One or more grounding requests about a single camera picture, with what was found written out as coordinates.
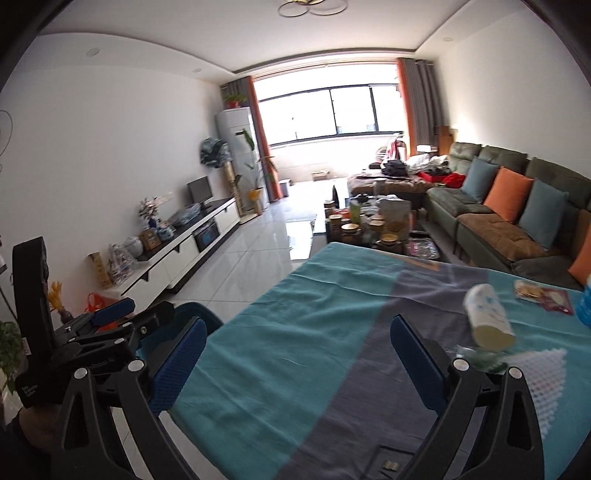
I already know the orange grey curtain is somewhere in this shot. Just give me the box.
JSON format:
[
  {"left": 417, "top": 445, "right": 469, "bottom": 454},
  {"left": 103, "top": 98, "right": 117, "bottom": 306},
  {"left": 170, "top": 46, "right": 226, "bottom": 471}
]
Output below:
[
  {"left": 396, "top": 58, "right": 440, "bottom": 149},
  {"left": 222, "top": 76, "right": 284, "bottom": 202}
]

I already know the wooden side cabinet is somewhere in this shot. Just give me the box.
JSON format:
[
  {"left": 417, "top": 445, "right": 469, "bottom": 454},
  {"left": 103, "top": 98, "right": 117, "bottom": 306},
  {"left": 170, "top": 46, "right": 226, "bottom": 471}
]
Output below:
[{"left": 436, "top": 126, "right": 458, "bottom": 156}]

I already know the person's left hand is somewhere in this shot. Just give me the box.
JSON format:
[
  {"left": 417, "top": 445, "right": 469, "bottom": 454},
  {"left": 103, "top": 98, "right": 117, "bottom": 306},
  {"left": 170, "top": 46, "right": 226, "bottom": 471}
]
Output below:
[{"left": 18, "top": 403, "right": 64, "bottom": 463}]

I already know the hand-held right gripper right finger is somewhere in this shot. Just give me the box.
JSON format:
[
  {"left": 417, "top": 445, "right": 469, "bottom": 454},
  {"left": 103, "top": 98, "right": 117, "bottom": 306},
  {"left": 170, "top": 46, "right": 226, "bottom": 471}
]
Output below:
[{"left": 389, "top": 314, "right": 546, "bottom": 480}]

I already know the red snack packet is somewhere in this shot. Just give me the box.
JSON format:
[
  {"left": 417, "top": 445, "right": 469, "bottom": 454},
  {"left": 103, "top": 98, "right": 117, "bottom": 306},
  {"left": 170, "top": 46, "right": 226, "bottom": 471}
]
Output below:
[{"left": 538, "top": 288, "right": 575, "bottom": 316}]

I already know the cluttered coffee table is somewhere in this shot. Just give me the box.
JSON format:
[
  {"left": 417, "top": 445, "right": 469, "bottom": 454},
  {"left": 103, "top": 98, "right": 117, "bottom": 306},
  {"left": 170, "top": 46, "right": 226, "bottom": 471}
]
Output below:
[{"left": 323, "top": 194, "right": 440, "bottom": 260}]

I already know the large window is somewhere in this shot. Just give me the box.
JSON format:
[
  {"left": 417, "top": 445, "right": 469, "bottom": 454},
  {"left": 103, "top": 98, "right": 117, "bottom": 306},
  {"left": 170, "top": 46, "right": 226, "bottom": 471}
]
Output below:
[{"left": 255, "top": 83, "right": 403, "bottom": 147}]

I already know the clear plastic bag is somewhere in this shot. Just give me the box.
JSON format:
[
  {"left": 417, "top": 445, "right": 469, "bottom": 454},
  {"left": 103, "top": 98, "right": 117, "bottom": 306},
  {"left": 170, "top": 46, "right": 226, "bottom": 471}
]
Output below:
[{"left": 106, "top": 244, "right": 139, "bottom": 288}]

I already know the large blue cushion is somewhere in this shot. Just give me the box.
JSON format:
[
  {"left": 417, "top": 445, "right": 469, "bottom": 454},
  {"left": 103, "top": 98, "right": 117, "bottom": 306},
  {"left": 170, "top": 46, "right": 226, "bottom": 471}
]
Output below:
[{"left": 517, "top": 179, "right": 570, "bottom": 253}]

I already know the ring ceiling lamp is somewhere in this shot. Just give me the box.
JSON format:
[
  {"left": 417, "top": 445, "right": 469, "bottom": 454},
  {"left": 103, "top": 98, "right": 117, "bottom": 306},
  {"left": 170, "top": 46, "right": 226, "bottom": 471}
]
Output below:
[{"left": 278, "top": 0, "right": 347, "bottom": 18}]

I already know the large orange cushion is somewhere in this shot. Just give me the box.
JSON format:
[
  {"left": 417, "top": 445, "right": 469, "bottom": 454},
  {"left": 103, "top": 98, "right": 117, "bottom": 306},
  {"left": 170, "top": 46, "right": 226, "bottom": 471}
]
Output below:
[{"left": 568, "top": 257, "right": 591, "bottom": 287}]

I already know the white foam fruit net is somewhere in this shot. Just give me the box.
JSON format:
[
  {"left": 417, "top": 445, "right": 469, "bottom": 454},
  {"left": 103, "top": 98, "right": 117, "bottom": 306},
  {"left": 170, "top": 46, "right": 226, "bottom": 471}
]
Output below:
[{"left": 501, "top": 348, "right": 568, "bottom": 440}]

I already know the white tv cabinet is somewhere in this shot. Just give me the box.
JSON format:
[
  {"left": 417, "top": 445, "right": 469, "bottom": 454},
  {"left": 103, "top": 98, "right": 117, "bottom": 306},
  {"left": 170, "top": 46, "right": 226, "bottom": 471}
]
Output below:
[{"left": 108, "top": 198, "right": 240, "bottom": 297}]

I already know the small orange cushion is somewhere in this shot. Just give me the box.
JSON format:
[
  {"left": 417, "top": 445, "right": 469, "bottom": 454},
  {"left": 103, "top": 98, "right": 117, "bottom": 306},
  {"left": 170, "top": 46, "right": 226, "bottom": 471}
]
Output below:
[{"left": 483, "top": 167, "right": 534, "bottom": 224}]

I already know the clear cracker packet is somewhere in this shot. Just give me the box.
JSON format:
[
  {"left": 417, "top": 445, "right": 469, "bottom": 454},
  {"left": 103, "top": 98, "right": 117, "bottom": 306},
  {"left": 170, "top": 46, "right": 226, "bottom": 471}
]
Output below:
[{"left": 514, "top": 280, "right": 546, "bottom": 304}]

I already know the teal grey tablecloth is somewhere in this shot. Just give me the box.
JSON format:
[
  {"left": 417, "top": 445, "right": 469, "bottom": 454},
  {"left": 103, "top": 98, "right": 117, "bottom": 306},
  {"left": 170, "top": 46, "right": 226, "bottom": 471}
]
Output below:
[{"left": 168, "top": 242, "right": 591, "bottom": 480}]

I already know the brown seat pad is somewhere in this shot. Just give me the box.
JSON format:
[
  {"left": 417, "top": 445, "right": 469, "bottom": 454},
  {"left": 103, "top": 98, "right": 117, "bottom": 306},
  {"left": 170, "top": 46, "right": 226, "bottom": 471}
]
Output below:
[{"left": 457, "top": 213, "right": 562, "bottom": 260}]

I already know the red plastic bag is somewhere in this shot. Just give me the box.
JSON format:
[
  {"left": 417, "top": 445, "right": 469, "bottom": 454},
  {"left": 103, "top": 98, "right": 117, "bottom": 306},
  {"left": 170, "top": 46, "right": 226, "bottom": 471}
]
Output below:
[{"left": 85, "top": 292, "right": 122, "bottom": 320}]

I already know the hanging blue grey cloth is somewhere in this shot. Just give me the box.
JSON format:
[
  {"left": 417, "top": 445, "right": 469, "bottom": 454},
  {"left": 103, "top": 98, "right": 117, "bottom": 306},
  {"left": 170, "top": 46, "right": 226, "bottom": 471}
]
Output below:
[{"left": 199, "top": 137, "right": 232, "bottom": 167}]

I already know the white paper cup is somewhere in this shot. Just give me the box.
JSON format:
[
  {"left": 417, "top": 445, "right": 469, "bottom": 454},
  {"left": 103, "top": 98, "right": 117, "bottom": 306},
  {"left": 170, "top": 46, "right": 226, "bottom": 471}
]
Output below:
[{"left": 462, "top": 283, "right": 517, "bottom": 350}]

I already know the yellow box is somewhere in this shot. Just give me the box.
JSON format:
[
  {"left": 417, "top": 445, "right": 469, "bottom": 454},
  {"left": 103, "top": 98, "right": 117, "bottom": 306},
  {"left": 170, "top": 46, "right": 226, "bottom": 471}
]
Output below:
[{"left": 88, "top": 251, "right": 114, "bottom": 289}]

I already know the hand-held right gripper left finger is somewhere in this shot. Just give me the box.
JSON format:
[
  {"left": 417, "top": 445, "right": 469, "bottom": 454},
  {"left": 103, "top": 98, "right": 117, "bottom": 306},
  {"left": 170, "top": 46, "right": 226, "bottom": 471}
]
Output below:
[{"left": 48, "top": 316, "right": 208, "bottom": 480}]

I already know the black monitor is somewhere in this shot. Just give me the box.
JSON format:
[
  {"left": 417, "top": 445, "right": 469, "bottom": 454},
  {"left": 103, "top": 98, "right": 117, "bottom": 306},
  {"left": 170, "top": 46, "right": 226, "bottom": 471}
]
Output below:
[{"left": 187, "top": 177, "right": 214, "bottom": 206}]

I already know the brown ottoman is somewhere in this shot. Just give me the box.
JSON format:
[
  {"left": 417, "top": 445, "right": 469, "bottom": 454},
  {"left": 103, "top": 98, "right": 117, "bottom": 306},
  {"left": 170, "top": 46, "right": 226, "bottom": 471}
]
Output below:
[{"left": 346, "top": 171, "right": 445, "bottom": 205}]

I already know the crumpled clear wrapper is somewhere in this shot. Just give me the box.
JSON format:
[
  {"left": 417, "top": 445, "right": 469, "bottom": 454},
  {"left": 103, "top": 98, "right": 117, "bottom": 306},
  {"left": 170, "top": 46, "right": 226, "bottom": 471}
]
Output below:
[{"left": 455, "top": 344, "right": 509, "bottom": 373}]

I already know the dried yellow flowers vase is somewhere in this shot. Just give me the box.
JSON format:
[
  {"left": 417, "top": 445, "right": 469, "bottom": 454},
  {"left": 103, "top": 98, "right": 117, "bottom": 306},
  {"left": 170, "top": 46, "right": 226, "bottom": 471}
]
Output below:
[{"left": 47, "top": 281, "right": 75, "bottom": 325}]

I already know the pile of clothes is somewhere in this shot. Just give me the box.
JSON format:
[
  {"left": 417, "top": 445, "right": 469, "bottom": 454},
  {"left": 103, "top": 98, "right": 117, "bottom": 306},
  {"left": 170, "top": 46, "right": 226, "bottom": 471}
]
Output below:
[{"left": 369, "top": 134, "right": 468, "bottom": 186}]

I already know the green houseplant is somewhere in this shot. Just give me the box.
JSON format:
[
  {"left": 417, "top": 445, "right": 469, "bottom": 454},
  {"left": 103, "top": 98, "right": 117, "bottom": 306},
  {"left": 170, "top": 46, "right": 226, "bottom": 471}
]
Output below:
[{"left": 0, "top": 320, "right": 24, "bottom": 394}]

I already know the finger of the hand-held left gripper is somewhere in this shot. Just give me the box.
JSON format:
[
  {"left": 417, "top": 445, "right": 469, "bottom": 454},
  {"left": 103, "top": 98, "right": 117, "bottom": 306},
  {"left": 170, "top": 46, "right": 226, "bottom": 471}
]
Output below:
[
  {"left": 92, "top": 301, "right": 177, "bottom": 361},
  {"left": 69, "top": 297, "right": 137, "bottom": 340}
]

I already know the flower vase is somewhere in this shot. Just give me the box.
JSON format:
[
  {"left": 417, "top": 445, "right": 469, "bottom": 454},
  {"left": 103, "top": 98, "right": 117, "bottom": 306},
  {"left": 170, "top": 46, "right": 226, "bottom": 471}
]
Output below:
[{"left": 138, "top": 198, "right": 160, "bottom": 230}]

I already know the white standing air conditioner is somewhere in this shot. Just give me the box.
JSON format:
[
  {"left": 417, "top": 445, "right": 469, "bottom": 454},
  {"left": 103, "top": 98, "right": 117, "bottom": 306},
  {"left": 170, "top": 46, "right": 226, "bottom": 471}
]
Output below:
[{"left": 216, "top": 107, "right": 269, "bottom": 216}]

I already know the tall leafy potted plant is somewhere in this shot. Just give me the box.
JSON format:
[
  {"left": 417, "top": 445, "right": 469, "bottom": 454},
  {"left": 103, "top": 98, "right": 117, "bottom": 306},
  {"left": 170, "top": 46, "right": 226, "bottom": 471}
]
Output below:
[{"left": 233, "top": 129, "right": 278, "bottom": 216}]

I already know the small blue cushion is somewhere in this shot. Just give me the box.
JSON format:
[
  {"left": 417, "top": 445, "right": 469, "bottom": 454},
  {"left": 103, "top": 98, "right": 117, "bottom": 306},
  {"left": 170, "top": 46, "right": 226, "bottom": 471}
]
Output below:
[{"left": 462, "top": 157, "right": 500, "bottom": 204}]

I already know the blue cup with white lid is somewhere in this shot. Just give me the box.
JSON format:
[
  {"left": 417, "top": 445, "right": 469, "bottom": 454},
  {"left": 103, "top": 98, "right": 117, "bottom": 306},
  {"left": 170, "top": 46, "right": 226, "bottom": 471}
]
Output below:
[{"left": 576, "top": 273, "right": 591, "bottom": 329}]

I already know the green sofa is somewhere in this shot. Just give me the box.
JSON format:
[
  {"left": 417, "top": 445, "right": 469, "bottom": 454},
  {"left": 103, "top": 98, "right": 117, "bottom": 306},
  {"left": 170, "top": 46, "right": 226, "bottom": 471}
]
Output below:
[{"left": 424, "top": 141, "right": 591, "bottom": 292}]

